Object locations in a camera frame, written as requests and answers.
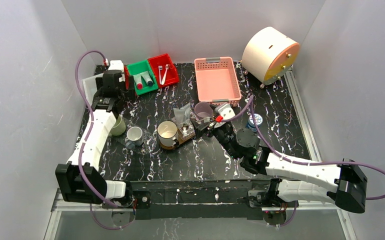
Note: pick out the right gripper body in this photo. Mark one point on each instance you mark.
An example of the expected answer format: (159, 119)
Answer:
(209, 126)

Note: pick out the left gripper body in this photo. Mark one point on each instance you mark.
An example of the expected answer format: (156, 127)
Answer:
(126, 82)

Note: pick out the purple mug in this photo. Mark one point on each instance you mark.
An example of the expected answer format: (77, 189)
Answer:
(203, 110)

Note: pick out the green mug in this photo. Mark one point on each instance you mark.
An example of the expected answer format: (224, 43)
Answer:
(119, 127)

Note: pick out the clear textured square holder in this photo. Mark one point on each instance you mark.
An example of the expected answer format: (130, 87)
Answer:
(185, 129)

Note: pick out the black cap toothpaste tube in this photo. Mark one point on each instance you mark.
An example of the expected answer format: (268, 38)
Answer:
(186, 111)

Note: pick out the grey mug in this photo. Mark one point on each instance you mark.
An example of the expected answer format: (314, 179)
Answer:
(134, 138)

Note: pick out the orange cap toothpaste tube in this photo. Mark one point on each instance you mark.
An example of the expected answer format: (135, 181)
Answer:
(179, 115)

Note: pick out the white ribbed mug black rim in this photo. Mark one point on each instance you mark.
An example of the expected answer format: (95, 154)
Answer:
(168, 133)

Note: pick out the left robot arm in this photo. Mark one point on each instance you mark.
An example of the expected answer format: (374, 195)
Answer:
(79, 179)

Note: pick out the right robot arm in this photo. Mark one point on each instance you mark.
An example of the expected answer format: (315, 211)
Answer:
(294, 179)

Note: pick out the pink cap toothpaste tube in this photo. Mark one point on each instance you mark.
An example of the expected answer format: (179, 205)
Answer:
(138, 81)

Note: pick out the blue cap toothpaste tube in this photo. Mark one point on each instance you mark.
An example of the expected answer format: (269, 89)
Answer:
(147, 78)

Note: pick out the white toothbrush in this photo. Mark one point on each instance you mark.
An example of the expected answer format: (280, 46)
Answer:
(163, 79)
(160, 69)

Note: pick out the brown oval wooden tray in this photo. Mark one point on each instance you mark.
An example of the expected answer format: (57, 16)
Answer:
(179, 140)

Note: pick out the green plastic bin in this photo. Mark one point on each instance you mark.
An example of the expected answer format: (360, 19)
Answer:
(139, 68)

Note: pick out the white plastic bin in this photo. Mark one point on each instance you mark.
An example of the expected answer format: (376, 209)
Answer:
(90, 87)

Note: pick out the right red plastic bin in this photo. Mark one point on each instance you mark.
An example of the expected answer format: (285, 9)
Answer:
(172, 77)

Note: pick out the pink perforated basket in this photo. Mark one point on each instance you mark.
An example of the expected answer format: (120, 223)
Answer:
(216, 81)

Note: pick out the white cylindrical appliance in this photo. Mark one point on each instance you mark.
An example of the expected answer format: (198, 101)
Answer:
(269, 55)

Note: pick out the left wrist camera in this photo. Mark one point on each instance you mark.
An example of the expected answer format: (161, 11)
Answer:
(115, 66)

